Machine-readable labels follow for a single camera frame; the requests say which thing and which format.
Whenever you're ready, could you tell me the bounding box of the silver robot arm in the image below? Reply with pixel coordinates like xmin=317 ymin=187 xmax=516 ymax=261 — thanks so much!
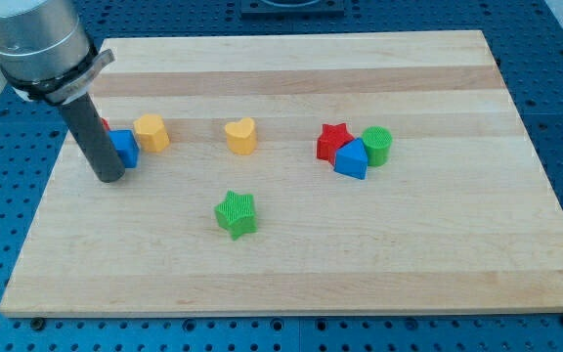
xmin=0 ymin=0 xmax=114 ymax=106

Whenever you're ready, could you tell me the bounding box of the blue triangle block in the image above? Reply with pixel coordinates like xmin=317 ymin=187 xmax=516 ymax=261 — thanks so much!
xmin=334 ymin=138 xmax=368 ymax=180

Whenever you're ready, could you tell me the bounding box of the yellow heart block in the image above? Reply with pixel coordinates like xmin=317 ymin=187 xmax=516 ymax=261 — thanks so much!
xmin=224 ymin=117 xmax=257 ymax=155

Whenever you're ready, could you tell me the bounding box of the yellow hexagon block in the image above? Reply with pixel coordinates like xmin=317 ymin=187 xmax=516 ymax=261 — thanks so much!
xmin=133 ymin=114 xmax=170 ymax=153

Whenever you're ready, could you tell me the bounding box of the green cylinder block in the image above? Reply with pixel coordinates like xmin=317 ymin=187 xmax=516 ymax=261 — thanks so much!
xmin=362 ymin=126 xmax=393 ymax=166

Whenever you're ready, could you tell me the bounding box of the wooden board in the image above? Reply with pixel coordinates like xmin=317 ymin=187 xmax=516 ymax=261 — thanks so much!
xmin=0 ymin=30 xmax=563 ymax=318

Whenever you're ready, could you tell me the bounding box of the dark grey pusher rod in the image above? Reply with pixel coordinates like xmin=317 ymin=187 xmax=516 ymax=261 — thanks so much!
xmin=58 ymin=94 xmax=125 ymax=183

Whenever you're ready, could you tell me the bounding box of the blue cube block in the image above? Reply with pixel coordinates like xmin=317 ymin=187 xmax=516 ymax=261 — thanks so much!
xmin=108 ymin=130 xmax=140 ymax=168

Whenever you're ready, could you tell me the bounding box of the green star block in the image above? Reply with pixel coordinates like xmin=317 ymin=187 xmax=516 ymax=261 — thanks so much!
xmin=214 ymin=191 xmax=258 ymax=241

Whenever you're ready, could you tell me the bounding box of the red star block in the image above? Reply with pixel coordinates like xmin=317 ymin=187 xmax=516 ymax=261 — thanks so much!
xmin=316 ymin=123 xmax=354 ymax=165

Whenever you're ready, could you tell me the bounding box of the red block behind rod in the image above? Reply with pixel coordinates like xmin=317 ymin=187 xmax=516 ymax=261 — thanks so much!
xmin=101 ymin=118 xmax=110 ymax=131

